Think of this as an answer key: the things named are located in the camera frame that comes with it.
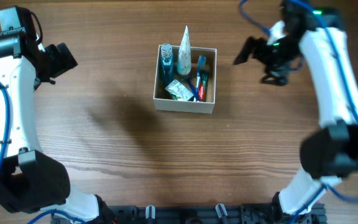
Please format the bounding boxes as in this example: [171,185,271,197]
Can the blue disposable razor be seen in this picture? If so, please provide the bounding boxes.
[185,78,199,102]

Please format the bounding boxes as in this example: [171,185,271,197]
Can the blue toothbrush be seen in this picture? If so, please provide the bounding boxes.
[195,55,206,101]

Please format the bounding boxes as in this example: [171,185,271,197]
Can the colgate toothpaste tube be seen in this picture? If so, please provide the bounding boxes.
[198,70,209,101]

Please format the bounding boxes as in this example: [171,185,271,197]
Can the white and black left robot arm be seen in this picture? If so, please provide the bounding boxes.
[0,6,117,223]

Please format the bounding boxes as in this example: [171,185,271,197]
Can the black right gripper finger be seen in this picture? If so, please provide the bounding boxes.
[233,37,255,65]
[260,74,288,86]

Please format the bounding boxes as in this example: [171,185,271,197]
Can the green white soap packet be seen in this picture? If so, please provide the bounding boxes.
[165,79,194,101]

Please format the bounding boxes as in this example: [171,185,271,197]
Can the black mounting rail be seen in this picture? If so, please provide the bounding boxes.
[50,202,326,224]

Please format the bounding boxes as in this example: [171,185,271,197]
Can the white cardboard box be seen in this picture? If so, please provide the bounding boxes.
[153,45,218,114]

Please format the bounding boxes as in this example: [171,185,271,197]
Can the white floral lotion tube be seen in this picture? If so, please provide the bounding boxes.
[177,26,191,77]

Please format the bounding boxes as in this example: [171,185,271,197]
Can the teal mouthwash bottle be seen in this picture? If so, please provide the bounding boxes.
[159,43,174,86]

